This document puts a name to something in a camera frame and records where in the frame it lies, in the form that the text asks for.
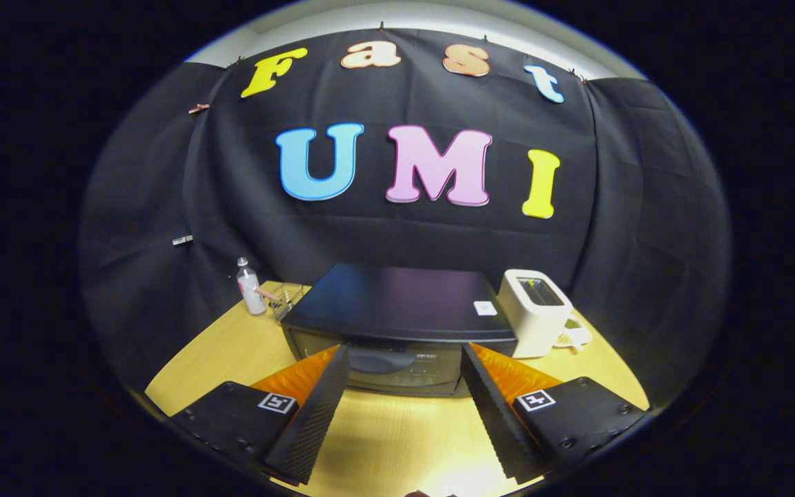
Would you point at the pink cloth clip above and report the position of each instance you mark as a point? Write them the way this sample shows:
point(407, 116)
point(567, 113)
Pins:
point(199, 108)

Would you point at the black toaster oven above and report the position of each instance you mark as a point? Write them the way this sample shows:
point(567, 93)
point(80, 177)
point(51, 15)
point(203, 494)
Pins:
point(397, 297)

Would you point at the black backdrop cloth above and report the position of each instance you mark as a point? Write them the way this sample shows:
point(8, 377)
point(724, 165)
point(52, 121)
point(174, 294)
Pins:
point(370, 235)

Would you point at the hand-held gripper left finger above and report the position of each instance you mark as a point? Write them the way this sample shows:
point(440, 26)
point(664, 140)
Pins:
point(311, 424)

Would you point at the white divided bean dish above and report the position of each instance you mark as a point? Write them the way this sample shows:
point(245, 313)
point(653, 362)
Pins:
point(577, 337)

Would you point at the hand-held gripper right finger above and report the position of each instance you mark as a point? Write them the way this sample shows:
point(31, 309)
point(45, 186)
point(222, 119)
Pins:
point(501, 424)

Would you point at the silver cloth clip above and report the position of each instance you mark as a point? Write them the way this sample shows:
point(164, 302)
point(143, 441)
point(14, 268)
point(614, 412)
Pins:
point(182, 240)

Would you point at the clear plastic bottle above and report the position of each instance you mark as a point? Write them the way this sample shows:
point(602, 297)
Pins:
point(252, 293)

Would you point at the pink stick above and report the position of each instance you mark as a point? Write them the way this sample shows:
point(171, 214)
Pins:
point(268, 293)

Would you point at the white slot toaster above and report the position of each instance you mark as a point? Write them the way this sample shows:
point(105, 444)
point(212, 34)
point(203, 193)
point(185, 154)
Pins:
point(532, 324)

